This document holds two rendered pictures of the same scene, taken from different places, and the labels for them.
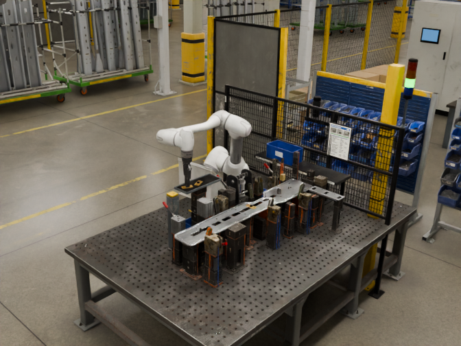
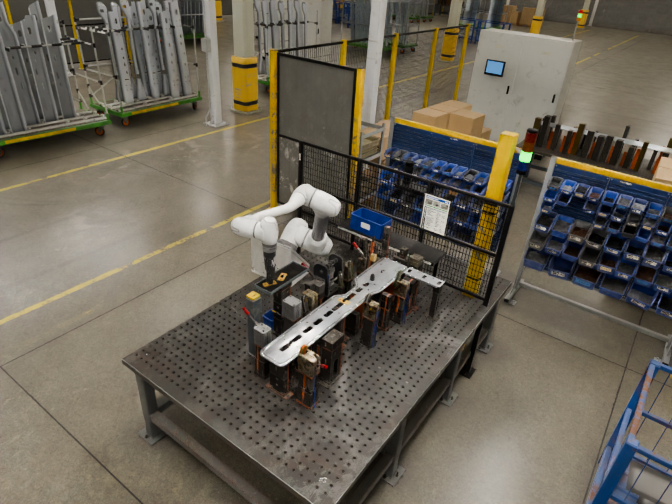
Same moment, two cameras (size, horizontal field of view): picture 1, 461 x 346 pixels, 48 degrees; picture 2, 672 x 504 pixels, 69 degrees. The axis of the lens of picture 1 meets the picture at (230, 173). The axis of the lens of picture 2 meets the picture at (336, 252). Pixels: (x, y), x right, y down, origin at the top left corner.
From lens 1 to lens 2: 101 cm
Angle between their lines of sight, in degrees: 11
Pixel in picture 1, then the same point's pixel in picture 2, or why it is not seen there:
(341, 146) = (438, 220)
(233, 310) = (336, 443)
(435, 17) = (501, 48)
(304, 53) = (370, 89)
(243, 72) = (312, 116)
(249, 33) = (319, 72)
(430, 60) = (493, 93)
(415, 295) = (506, 371)
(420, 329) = (517, 414)
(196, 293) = (289, 419)
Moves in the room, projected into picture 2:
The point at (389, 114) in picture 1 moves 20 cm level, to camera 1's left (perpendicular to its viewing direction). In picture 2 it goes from (496, 189) to (469, 189)
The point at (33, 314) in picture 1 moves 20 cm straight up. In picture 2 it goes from (88, 426) to (82, 406)
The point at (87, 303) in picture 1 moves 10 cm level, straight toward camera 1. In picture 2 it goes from (153, 416) to (155, 427)
